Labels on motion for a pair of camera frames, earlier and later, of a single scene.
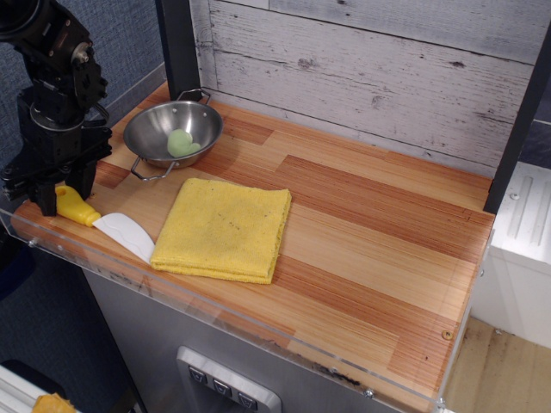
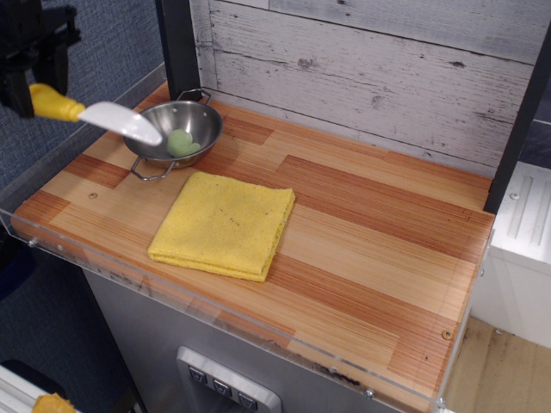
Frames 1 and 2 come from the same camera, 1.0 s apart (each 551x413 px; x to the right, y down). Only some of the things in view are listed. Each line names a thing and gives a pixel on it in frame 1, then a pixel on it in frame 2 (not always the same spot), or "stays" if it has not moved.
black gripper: [47, 151] -> [32, 33]
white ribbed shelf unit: [513, 292] stays
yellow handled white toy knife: [72, 206] -> [49, 101]
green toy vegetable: [180, 144] stays
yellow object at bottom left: [52, 403] stays
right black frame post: [523, 132] stays
